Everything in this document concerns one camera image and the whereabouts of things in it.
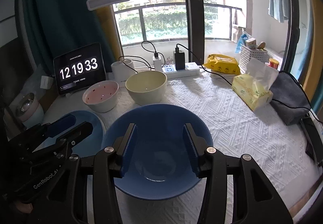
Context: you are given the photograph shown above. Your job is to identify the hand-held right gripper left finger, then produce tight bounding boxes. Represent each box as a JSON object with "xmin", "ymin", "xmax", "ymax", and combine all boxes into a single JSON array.
[{"xmin": 30, "ymin": 123, "xmax": 138, "ymax": 224}]

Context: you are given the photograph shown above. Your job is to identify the white power strip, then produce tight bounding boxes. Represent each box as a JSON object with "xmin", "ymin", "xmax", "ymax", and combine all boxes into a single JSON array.
[{"xmin": 161, "ymin": 62, "xmax": 200, "ymax": 78}]

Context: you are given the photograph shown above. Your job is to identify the white plastic basket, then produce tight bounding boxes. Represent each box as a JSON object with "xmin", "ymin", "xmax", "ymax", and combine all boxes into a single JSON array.
[{"xmin": 239, "ymin": 43, "xmax": 268, "ymax": 74}]

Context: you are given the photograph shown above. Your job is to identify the yellow wet wipes packet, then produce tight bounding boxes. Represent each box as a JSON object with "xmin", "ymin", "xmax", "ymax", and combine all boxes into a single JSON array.
[{"xmin": 203, "ymin": 54, "xmax": 240, "ymax": 75}]

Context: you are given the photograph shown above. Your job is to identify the black flat device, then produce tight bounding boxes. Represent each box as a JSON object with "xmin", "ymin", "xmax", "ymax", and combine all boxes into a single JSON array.
[{"xmin": 300, "ymin": 117, "xmax": 323, "ymax": 165}]

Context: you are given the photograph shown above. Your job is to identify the yellow curtain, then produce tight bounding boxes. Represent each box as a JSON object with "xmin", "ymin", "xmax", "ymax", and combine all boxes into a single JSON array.
[{"xmin": 81, "ymin": 0, "xmax": 124, "ymax": 73}]

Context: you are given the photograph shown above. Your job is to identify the white bowl with pink inside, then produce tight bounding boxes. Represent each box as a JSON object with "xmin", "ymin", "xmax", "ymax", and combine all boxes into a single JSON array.
[{"xmin": 82, "ymin": 81, "xmax": 119, "ymax": 113}]

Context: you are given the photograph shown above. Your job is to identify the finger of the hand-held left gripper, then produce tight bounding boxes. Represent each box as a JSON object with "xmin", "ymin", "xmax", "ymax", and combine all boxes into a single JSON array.
[
  {"xmin": 33, "ymin": 121, "xmax": 93, "ymax": 154},
  {"xmin": 47, "ymin": 115, "xmax": 76, "ymax": 138}
]

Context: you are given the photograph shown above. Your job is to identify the light blue cup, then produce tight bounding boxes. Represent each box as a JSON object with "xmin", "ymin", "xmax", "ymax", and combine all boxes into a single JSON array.
[{"xmin": 24, "ymin": 109, "xmax": 44, "ymax": 128}]

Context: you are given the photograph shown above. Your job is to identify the large blue bowl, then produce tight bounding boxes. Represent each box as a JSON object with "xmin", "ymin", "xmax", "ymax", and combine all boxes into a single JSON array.
[{"xmin": 101, "ymin": 103, "xmax": 213, "ymax": 200}]

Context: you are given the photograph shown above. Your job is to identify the black charger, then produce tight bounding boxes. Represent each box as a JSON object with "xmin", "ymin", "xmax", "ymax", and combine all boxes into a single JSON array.
[{"xmin": 173, "ymin": 50, "xmax": 185, "ymax": 71}]

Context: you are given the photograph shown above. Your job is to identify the black cable of white dock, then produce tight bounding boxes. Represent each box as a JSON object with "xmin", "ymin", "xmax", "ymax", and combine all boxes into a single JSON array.
[{"xmin": 119, "ymin": 56, "xmax": 152, "ymax": 74}]

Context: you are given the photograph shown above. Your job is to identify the white textured tablecloth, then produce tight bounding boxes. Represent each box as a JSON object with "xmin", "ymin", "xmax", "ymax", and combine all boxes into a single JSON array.
[{"xmin": 42, "ymin": 73, "xmax": 322, "ymax": 224}]

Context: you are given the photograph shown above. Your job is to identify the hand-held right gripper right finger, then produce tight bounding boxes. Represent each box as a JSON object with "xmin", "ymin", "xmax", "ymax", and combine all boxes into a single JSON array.
[{"xmin": 183, "ymin": 123, "xmax": 290, "ymax": 224}]

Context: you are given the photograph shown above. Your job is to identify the grey cloth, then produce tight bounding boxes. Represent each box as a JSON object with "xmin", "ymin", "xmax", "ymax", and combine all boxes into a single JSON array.
[{"xmin": 270, "ymin": 71, "xmax": 312, "ymax": 126}]

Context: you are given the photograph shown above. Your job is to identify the person's left hand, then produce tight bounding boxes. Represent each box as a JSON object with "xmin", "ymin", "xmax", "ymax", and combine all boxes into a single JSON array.
[{"xmin": 9, "ymin": 200, "xmax": 34, "ymax": 214}]

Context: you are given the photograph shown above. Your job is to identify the black cable on grey cloth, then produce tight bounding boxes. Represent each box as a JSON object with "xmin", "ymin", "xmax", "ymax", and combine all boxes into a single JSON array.
[{"xmin": 271, "ymin": 71, "xmax": 313, "ymax": 113}]

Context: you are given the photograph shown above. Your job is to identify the blue plate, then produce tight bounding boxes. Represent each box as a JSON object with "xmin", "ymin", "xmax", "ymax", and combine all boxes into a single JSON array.
[{"xmin": 42, "ymin": 110, "xmax": 106, "ymax": 157}]

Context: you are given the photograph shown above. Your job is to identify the white lamp base holder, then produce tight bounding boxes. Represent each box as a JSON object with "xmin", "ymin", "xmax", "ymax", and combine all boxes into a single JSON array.
[{"xmin": 111, "ymin": 59, "xmax": 135, "ymax": 82}]

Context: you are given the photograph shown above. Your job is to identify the blue plastic bag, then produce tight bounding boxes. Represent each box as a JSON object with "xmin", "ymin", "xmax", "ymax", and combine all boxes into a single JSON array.
[{"xmin": 235, "ymin": 33, "xmax": 250, "ymax": 54}]

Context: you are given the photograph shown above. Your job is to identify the tablet with clock display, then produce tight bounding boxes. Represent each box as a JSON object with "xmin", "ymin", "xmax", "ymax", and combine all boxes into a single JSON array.
[{"xmin": 53, "ymin": 42, "xmax": 107, "ymax": 96}]

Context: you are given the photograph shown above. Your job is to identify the yellow tissue pack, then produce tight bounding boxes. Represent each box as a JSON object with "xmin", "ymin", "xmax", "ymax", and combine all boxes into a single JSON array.
[{"xmin": 232, "ymin": 74, "xmax": 274, "ymax": 112}]

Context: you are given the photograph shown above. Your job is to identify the balcony railing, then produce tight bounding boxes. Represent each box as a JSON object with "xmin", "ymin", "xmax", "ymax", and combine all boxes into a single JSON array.
[{"xmin": 113, "ymin": 4, "xmax": 243, "ymax": 43}]

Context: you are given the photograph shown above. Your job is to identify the teal curtain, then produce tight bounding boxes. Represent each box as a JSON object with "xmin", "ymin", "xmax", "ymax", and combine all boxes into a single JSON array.
[{"xmin": 15, "ymin": 0, "xmax": 119, "ymax": 75}]

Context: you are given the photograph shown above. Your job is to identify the black cable of white charger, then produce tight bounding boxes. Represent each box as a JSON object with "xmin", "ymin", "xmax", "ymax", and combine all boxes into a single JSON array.
[{"xmin": 141, "ymin": 41, "xmax": 160, "ymax": 59}]

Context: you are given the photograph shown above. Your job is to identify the cream bowl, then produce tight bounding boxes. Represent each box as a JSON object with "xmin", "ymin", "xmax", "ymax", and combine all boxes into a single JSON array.
[{"xmin": 125, "ymin": 70, "xmax": 168, "ymax": 106}]

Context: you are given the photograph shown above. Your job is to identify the dark window post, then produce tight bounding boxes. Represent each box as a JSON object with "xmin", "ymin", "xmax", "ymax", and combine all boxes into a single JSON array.
[{"xmin": 180, "ymin": 0, "xmax": 205, "ymax": 65}]

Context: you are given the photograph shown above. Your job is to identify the small white box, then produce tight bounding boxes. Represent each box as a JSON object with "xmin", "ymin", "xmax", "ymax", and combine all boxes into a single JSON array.
[{"xmin": 40, "ymin": 76, "xmax": 54, "ymax": 90}]

